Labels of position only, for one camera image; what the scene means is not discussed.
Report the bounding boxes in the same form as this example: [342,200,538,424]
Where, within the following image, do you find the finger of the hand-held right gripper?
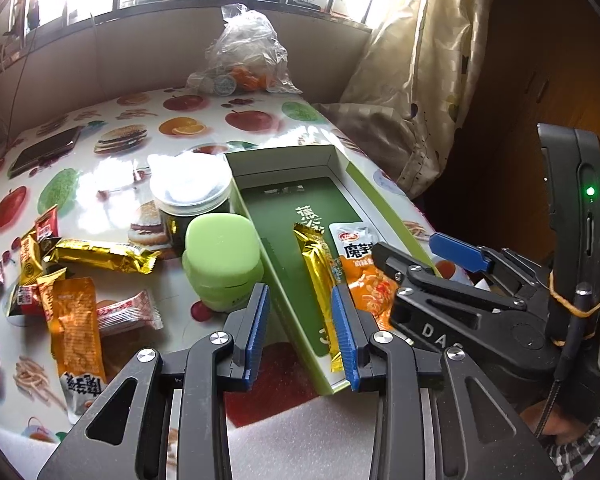
[371,241,527,312]
[428,231,552,301]

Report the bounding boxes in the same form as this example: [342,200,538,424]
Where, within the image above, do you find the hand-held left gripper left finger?
[37,284,272,480]

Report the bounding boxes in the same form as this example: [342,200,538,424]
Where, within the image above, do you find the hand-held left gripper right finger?
[330,285,561,480]

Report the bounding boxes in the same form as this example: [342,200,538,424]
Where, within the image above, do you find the orange snack packet white end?
[328,222,406,333]
[49,276,107,425]

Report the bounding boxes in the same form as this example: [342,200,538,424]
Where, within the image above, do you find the gold foil snack bar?
[42,239,161,275]
[292,221,353,373]

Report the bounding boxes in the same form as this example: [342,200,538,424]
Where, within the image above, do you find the green cardboard box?
[224,144,443,397]

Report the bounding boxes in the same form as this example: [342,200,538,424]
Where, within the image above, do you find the pink white snack packet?
[96,289,164,337]

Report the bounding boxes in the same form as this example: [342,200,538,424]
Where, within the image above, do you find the small orange snack packet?
[36,267,70,333]

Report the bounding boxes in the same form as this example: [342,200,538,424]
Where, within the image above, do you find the dark candy packet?
[41,236,65,261]

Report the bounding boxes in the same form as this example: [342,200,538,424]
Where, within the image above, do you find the dark packet red white label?
[5,282,46,317]

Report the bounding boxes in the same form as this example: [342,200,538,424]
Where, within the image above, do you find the red candy packet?
[34,204,61,241]

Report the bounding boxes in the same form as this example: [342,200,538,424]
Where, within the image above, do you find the gold candy packet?
[19,227,46,286]

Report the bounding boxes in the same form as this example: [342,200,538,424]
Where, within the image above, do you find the person's right forearm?
[520,367,600,480]

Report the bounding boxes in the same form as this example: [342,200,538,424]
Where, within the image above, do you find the yellow rubber band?
[549,269,600,347]

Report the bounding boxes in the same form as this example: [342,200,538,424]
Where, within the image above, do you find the light green plastic container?
[181,212,266,313]

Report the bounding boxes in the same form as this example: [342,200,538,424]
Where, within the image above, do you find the dark jar with white lid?
[148,152,236,250]

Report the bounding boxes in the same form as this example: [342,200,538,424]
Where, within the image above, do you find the beige patterned curtain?
[315,0,501,201]

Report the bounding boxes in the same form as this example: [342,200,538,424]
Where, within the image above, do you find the brown wooden cabinet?
[450,0,600,261]

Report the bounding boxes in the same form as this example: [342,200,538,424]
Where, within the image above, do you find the food print tablecloth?
[0,87,461,441]

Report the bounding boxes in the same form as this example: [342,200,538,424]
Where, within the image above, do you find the orange pieces in clear wrap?
[229,62,277,92]

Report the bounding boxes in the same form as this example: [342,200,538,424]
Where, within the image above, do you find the dark smartphone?
[7,126,83,178]

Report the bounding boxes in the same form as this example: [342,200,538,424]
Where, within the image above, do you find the clear plastic bag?
[187,2,303,96]

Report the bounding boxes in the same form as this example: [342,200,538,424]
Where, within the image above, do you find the black braided cable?
[532,282,595,443]

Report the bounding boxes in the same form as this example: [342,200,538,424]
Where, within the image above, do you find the thin dark wire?
[4,25,37,147]

